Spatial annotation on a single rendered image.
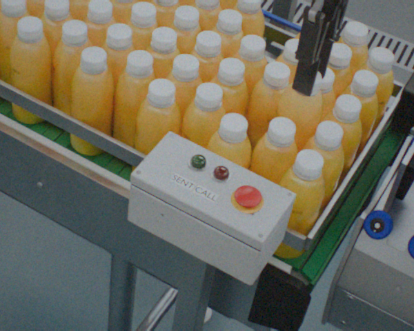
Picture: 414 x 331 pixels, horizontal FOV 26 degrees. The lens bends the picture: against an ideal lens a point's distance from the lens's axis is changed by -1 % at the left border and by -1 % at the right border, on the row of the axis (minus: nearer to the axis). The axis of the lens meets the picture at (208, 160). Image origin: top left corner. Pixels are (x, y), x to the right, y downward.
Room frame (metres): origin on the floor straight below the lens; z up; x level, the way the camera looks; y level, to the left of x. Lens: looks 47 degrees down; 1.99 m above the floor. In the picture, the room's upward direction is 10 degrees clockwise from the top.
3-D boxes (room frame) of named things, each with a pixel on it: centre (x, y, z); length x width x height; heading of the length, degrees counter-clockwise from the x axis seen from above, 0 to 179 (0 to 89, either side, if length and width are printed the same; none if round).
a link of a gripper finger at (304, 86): (0.98, -0.12, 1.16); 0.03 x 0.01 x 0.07; 67
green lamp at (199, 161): (0.82, 0.01, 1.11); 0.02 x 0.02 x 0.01
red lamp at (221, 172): (0.81, -0.02, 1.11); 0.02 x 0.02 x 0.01
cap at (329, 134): (0.94, -0.17, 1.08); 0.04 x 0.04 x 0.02
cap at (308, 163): (0.88, -0.14, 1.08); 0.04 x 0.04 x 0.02
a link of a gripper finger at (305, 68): (0.96, -0.11, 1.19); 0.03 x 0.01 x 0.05; 157
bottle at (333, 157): (0.94, -0.17, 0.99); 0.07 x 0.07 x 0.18
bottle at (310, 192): (0.88, -0.14, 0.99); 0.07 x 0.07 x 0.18
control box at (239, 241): (0.79, -0.01, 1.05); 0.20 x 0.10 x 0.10; 67
